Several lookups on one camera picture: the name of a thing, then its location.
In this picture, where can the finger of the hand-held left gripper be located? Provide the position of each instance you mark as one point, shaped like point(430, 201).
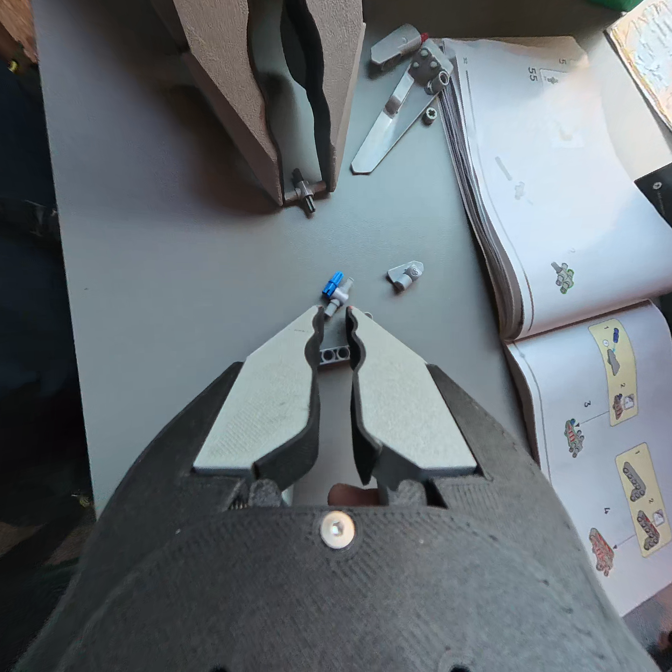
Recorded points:
point(341, 52)
point(220, 47)

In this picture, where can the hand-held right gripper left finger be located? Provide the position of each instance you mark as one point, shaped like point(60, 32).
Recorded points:
point(267, 399)

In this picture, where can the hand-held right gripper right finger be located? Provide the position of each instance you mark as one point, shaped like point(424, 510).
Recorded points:
point(409, 404)

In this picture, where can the light grey lego connector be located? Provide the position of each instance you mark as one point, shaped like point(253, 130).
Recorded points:
point(340, 300)

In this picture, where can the blue lego pin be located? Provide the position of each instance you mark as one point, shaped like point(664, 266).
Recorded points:
point(332, 283)

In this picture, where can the grey T-shaped lego connector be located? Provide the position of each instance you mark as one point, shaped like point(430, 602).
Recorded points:
point(302, 191)

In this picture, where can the black lego pin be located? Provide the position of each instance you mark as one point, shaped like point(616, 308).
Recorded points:
point(311, 204)

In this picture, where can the small grey lego panel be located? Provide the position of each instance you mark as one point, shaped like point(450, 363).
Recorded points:
point(393, 50)

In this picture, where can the grey lego blade assembly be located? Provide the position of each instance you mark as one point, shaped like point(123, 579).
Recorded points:
point(391, 113)

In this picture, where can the grey lego beam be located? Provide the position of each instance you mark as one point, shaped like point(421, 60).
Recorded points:
point(333, 356)

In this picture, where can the grey lego bush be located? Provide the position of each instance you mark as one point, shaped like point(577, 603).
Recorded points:
point(429, 115)

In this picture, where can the lego instruction booklet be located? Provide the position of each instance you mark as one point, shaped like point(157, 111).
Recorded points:
point(551, 183)

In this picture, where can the small light grey clip piece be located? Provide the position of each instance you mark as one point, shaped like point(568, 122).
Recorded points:
point(407, 275)

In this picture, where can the person's dark clothing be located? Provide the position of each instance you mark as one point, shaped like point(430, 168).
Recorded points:
point(26, 262)

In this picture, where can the green board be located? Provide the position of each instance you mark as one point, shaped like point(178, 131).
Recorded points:
point(630, 4)

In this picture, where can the illustrated booklet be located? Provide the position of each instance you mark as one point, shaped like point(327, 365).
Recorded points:
point(643, 57)

